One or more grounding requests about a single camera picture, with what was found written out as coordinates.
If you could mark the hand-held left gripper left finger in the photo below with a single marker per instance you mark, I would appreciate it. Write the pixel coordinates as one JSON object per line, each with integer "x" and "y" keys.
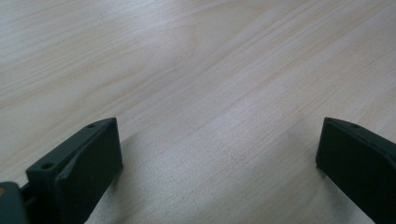
{"x": 81, "y": 174}

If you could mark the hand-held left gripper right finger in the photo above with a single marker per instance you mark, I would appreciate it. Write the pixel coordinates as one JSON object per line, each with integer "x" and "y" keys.
{"x": 358, "y": 161}

